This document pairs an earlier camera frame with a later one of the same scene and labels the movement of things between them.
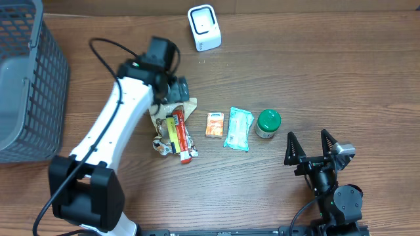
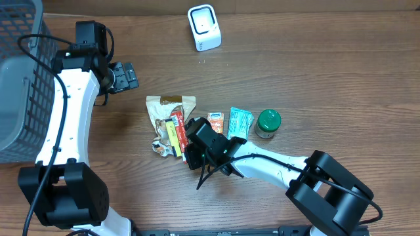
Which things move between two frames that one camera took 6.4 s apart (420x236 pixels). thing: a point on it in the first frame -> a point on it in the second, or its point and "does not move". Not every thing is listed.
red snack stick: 181,131 does not move
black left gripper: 179,90 -> 124,76
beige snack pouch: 159,112 does not move
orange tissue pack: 214,125 does not move
